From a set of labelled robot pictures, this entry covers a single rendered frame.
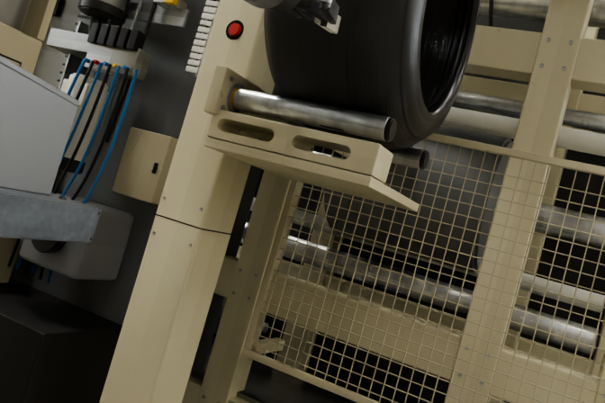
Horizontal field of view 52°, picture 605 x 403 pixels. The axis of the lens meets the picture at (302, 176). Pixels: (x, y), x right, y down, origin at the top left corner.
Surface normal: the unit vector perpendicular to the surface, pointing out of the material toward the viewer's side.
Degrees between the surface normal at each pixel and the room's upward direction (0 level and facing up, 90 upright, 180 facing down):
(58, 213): 90
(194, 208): 90
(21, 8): 90
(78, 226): 90
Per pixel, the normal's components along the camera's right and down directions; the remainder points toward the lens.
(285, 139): -0.40, -0.18
